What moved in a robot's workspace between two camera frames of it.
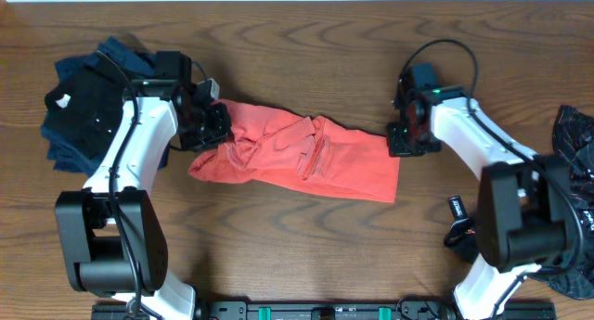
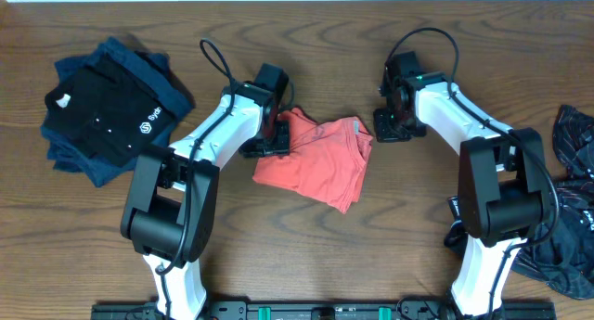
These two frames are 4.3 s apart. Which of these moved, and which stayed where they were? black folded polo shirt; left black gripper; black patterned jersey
Moved: left black gripper
Stayed: black folded polo shirt; black patterned jersey
